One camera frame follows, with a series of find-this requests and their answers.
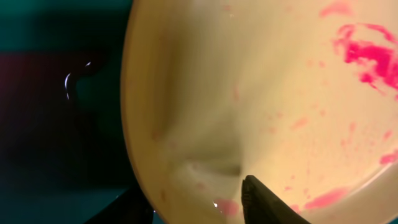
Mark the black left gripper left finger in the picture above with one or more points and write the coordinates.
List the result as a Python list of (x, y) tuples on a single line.
[(131, 207)]

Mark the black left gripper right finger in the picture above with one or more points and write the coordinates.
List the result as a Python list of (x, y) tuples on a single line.
[(262, 206)]

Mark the teal serving tray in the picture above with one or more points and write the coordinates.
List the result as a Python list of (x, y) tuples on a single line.
[(63, 157)]

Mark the yellow plate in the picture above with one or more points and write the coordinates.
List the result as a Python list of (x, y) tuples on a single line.
[(301, 94)]

